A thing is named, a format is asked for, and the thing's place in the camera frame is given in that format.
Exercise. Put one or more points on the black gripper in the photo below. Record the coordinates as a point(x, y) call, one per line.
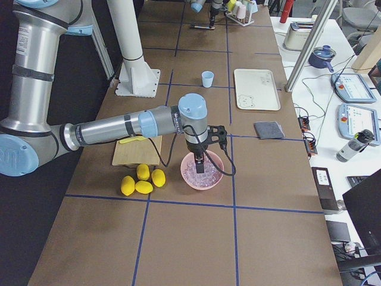
point(212, 12)
point(195, 148)

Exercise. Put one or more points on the steel muddler with black tip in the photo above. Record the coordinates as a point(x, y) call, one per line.
point(193, 26)

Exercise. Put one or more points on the lime green cup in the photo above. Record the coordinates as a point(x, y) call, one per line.
point(230, 5)

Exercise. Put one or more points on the pink cup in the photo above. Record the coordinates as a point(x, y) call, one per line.
point(240, 11)

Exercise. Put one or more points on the pile of ice cubes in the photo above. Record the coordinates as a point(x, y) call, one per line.
point(208, 174)

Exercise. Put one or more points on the light blue cup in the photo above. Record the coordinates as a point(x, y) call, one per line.
point(207, 79)

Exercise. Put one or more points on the pink bowl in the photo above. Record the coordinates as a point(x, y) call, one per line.
point(202, 181)

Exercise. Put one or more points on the whole yellow lemon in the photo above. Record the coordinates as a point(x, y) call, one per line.
point(144, 187)
point(143, 172)
point(127, 186)
point(158, 178)

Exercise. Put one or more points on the yellow plastic knife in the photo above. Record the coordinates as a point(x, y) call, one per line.
point(131, 139)

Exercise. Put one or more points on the wooden cutting board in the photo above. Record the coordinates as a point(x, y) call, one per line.
point(137, 152)

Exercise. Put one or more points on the grey folded cloth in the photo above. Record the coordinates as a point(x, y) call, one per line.
point(269, 130)

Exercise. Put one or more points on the red bottle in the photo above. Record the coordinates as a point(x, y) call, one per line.
point(286, 11)

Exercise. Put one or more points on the white bear serving tray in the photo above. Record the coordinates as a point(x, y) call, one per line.
point(256, 90)

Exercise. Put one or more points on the white toaster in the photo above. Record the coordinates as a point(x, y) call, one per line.
point(297, 35)

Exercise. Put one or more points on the blue pot with lid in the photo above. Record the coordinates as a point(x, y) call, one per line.
point(321, 57)

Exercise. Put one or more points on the black box with label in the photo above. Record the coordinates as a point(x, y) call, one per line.
point(328, 201)

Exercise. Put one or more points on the teach pendant tablet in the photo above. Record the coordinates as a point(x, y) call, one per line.
point(351, 88)
point(354, 118)

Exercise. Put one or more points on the grey water bottle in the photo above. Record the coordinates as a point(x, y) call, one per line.
point(356, 145)

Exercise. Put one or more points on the white wire cup rack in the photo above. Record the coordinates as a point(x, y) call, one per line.
point(251, 8)

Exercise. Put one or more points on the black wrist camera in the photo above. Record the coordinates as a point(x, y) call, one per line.
point(217, 134)

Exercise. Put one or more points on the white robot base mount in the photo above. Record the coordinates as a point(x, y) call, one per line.
point(136, 78)

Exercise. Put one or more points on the aluminium frame post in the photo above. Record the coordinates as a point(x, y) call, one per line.
point(310, 43)

